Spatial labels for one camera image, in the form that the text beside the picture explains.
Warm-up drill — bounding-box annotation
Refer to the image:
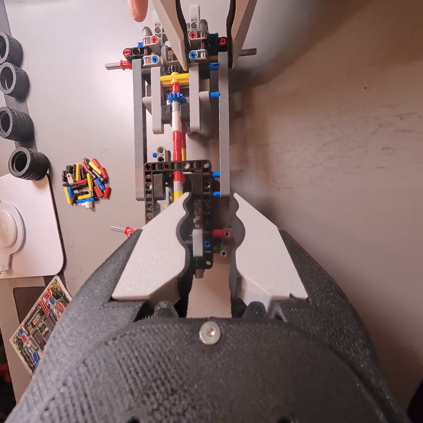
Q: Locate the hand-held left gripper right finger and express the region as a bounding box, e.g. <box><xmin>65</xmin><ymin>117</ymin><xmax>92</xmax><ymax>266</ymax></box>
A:
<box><xmin>229</xmin><ymin>193</ymin><xmax>308</xmax><ymax>311</ymax></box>

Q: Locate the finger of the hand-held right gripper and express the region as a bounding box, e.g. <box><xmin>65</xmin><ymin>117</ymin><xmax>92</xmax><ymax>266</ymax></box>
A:
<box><xmin>225</xmin><ymin>0</ymin><xmax>258</xmax><ymax>69</ymax></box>
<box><xmin>150</xmin><ymin>0</ymin><xmax>190</xmax><ymax>72</ymax></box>

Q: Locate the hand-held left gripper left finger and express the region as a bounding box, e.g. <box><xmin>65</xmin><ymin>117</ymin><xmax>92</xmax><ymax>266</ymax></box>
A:
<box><xmin>112</xmin><ymin>192</ymin><xmax>193</xmax><ymax>304</ymax></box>

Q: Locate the lego car chassis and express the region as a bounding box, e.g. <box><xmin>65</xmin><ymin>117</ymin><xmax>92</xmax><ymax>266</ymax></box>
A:
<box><xmin>105</xmin><ymin>4</ymin><xmax>258</xmax><ymax>280</ymax></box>

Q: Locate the pile of small lego pins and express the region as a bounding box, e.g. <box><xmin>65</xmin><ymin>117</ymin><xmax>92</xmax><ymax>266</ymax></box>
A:
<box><xmin>62</xmin><ymin>158</ymin><xmax>112</xmax><ymax>209</ymax></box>

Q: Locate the person's right hand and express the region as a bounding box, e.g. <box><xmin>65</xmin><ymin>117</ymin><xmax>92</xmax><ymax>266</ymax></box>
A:
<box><xmin>127</xmin><ymin>0</ymin><xmax>149</xmax><ymax>23</ymax></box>

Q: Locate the white stand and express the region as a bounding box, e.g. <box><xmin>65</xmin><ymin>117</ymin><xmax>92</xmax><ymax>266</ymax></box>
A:
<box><xmin>0</xmin><ymin>172</ymin><xmax>65</xmax><ymax>280</ymax></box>

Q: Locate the colourful sticker sheet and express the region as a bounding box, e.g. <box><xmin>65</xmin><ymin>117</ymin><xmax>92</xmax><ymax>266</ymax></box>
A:
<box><xmin>9</xmin><ymin>275</ymin><xmax>73</xmax><ymax>376</ymax></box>

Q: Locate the black rubber tire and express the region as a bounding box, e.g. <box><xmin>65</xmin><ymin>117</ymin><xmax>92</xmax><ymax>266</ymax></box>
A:
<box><xmin>0</xmin><ymin>106</ymin><xmax>35</xmax><ymax>143</ymax></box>
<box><xmin>7</xmin><ymin>147</ymin><xmax>51</xmax><ymax>182</ymax></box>
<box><xmin>0</xmin><ymin>31</ymin><xmax>24</xmax><ymax>67</ymax></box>
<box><xmin>0</xmin><ymin>62</ymin><xmax>30</xmax><ymax>101</ymax></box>

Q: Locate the dark grey strip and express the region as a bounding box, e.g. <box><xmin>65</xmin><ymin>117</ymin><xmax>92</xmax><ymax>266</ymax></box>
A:
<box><xmin>0</xmin><ymin>0</ymin><xmax>38</xmax><ymax>156</ymax></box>

